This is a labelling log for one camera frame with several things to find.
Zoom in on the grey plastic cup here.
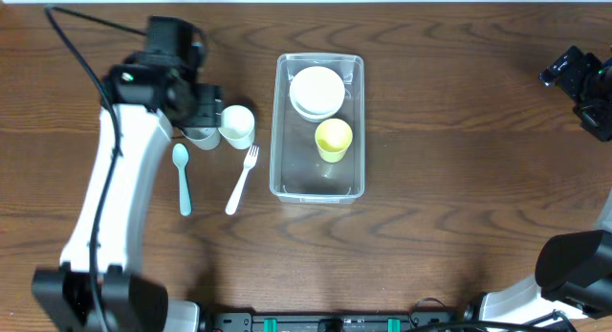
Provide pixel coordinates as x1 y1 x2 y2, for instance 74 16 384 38
182 127 221 150

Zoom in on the yellow plastic cup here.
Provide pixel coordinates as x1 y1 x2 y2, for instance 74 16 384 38
315 119 353 164

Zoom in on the white plastic fork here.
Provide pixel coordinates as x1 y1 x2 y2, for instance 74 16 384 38
225 144 259 215

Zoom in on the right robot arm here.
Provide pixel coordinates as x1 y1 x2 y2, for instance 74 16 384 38
464 53 611 326

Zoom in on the clear plastic container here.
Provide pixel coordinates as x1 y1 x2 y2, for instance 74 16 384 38
270 53 365 204

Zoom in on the mint green plastic spoon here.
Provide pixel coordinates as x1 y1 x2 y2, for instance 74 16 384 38
172 144 192 216

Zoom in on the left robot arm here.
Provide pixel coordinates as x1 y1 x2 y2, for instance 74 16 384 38
32 64 222 331

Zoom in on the grey plastic bowl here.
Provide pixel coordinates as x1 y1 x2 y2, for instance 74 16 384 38
294 105 336 122

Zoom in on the left black cable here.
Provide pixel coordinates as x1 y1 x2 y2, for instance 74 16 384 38
43 4 147 332

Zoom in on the black mounting rail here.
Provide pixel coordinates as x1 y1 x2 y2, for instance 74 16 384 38
200 309 456 332

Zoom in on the white plastic bowl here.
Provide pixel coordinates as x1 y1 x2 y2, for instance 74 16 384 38
289 66 345 114

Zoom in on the white plastic cup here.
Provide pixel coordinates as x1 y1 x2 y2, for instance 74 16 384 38
219 105 255 150

